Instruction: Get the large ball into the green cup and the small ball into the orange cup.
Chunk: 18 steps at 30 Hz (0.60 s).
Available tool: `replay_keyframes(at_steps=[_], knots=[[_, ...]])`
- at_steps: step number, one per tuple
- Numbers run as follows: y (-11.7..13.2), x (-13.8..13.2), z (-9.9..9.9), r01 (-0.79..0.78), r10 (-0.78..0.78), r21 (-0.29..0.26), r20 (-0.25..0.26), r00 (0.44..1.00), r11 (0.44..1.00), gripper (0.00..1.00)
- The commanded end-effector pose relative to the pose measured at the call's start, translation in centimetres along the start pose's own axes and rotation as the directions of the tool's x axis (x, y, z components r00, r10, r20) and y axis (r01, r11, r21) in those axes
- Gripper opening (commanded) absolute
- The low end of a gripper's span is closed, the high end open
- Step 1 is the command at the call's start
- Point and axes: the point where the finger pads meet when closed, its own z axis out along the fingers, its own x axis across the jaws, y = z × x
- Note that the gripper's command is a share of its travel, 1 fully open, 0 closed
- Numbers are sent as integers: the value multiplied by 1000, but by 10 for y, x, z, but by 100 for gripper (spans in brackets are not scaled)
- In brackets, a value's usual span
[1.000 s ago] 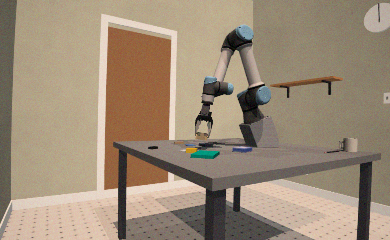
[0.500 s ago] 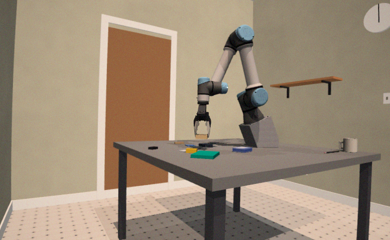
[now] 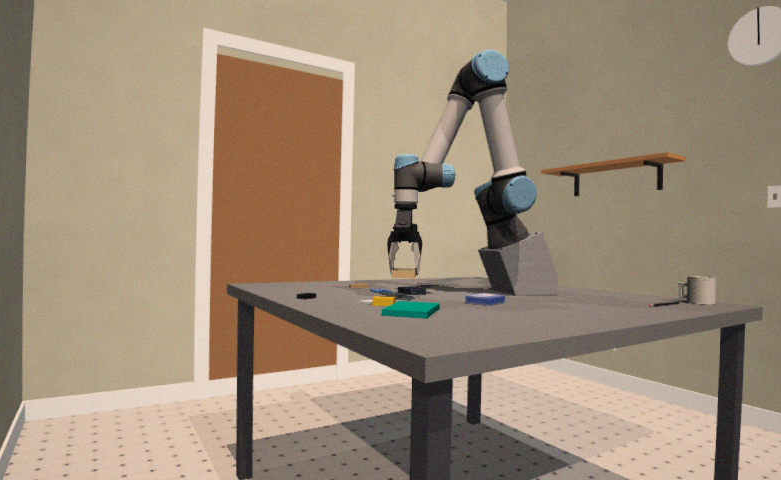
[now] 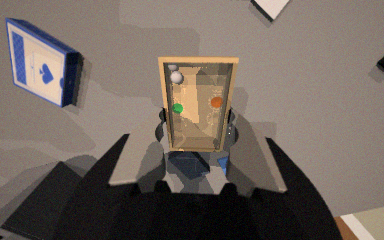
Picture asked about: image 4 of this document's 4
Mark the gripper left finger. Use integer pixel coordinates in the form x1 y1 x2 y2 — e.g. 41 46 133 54
52 107 166 240

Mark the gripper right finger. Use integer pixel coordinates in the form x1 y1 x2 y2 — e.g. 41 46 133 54
225 109 343 240

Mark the wooden ball-in-hole puzzle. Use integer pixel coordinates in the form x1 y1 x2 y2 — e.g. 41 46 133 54
158 56 239 152

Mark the blue and white playing card box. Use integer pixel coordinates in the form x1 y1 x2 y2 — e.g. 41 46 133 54
5 17 80 108

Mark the blue flat square pad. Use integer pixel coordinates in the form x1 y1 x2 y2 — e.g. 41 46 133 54
218 156 228 175

